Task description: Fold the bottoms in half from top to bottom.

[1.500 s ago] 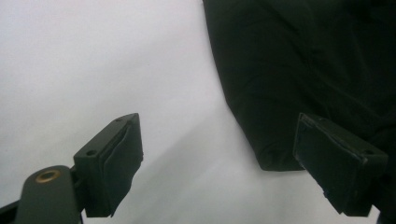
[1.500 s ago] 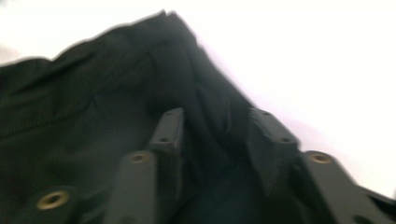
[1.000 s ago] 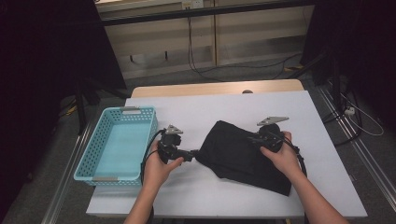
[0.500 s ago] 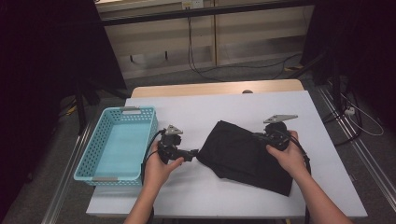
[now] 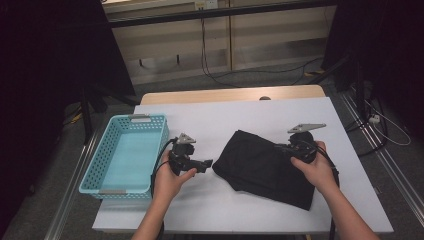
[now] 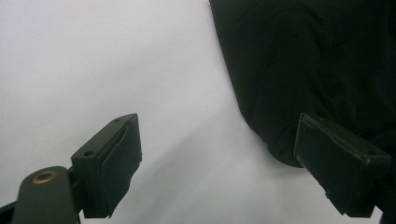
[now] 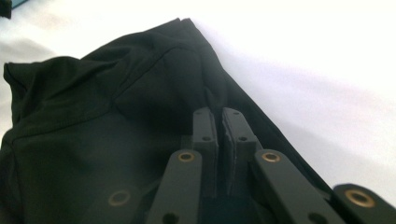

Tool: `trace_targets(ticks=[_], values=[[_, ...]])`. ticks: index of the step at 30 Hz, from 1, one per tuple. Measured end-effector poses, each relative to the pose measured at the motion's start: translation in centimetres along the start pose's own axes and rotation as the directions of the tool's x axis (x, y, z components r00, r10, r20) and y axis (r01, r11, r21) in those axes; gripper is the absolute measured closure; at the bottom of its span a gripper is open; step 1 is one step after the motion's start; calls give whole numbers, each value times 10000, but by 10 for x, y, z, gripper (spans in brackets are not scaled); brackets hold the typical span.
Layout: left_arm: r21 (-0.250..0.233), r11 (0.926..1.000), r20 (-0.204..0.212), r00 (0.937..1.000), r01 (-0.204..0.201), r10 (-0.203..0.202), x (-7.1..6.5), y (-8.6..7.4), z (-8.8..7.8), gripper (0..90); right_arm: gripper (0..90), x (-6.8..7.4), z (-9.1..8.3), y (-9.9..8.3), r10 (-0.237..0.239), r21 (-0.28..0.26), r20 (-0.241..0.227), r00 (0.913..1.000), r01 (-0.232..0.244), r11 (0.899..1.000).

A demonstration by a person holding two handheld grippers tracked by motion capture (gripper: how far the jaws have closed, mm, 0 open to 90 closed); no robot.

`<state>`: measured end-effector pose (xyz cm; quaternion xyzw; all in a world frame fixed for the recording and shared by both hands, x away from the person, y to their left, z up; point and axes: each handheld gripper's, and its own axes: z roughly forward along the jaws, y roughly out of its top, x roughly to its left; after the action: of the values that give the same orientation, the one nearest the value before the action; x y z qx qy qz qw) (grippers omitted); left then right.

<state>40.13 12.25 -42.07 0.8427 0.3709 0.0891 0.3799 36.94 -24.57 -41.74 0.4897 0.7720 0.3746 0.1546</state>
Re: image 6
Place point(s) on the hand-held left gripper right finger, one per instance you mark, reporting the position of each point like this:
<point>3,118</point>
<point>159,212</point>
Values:
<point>336,165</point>

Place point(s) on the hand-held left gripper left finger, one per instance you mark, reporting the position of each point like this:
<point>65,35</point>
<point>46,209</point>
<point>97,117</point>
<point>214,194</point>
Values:
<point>106,168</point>

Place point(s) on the black shorts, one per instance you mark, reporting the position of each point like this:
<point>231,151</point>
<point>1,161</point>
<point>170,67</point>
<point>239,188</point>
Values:
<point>311,62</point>

